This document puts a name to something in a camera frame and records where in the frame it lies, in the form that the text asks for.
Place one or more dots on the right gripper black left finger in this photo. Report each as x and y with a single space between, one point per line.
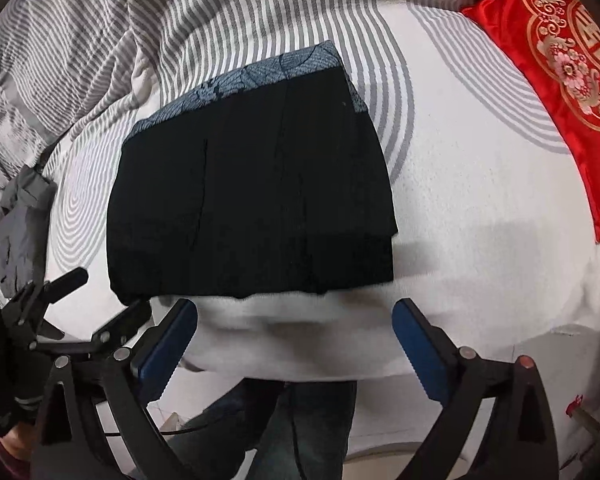
161 348

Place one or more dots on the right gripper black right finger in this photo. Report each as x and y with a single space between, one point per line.
430 351

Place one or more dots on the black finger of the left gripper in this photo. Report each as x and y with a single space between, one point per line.
65 285

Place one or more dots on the black garment with blue waistband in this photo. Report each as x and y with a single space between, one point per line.
266 179

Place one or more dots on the left hand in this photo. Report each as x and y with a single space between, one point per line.
15 452

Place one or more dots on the grey padded jacket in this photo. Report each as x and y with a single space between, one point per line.
24 220

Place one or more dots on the dark trouser legs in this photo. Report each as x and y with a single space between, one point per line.
298 430

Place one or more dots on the red embroidered satin pillow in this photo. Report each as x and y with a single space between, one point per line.
556 46

